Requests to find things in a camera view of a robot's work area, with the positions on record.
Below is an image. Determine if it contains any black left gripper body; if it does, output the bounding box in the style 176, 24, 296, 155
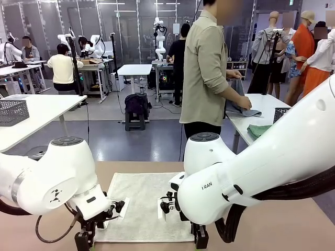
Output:
79, 212, 109, 234

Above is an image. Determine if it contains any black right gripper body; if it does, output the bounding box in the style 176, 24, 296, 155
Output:
190, 221, 209, 233

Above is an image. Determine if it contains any white terry towel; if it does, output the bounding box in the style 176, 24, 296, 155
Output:
93, 172, 196, 243

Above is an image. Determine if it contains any grey blue towel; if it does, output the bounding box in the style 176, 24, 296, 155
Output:
225, 77, 263, 118

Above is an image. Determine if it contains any person's right forearm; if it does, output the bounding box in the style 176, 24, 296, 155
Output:
221, 85, 245, 105

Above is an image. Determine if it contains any grey perforated plastic basket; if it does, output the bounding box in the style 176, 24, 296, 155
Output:
0, 99, 30, 127
273, 107, 292, 124

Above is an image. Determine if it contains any person's right hand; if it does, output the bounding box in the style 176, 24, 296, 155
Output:
238, 95, 253, 110

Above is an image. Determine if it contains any person's left hand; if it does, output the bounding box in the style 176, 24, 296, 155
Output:
228, 69, 243, 81

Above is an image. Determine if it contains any grey round metal base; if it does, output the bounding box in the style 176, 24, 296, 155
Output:
26, 146, 49, 162

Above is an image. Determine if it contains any green terry towel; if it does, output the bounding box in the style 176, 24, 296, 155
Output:
247, 123, 273, 139

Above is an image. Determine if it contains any white lab desk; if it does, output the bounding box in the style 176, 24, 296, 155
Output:
77, 59, 115, 104
0, 60, 52, 95

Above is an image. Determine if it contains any seated person in cream shirt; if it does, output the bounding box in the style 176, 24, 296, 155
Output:
47, 43, 85, 95

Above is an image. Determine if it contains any white standing desk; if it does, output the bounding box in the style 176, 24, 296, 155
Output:
117, 64, 153, 123

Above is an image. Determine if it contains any person in beige shirt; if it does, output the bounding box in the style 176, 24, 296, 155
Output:
179, 0, 238, 141

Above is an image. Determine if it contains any white shoe rack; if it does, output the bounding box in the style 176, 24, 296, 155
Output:
227, 60, 248, 81

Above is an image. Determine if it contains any standing person in black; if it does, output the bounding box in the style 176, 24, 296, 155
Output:
166, 22, 191, 107

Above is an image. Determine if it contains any dark haired leaning person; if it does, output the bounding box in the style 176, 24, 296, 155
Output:
77, 36, 91, 57

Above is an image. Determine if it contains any man in grey hoodie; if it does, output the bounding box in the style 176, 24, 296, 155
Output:
20, 36, 41, 62

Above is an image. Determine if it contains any mannequin in grey shirt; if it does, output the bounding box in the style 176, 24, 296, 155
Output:
251, 10, 291, 94

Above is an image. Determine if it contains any black tripod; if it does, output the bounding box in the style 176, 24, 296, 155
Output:
247, 28, 285, 95

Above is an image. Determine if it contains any person in floral shirt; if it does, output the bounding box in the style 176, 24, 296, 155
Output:
281, 12, 304, 79

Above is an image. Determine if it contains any mannequin in orange jacket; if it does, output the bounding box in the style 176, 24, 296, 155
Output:
284, 10, 319, 107

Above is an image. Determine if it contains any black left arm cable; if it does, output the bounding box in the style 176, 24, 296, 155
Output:
35, 206, 79, 244

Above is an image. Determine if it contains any black right arm cable sleeve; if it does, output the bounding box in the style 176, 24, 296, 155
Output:
214, 167, 335, 244

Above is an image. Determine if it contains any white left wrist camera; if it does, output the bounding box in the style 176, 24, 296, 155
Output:
107, 197, 131, 220

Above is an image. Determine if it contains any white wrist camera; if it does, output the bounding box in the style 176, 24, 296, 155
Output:
107, 197, 131, 220
157, 191, 181, 220

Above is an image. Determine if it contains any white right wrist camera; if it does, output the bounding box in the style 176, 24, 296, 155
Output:
157, 191, 181, 220

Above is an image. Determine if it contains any black camera stand pole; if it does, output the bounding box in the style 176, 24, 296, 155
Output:
109, 32, 119, 79
68, 26, 85, 97

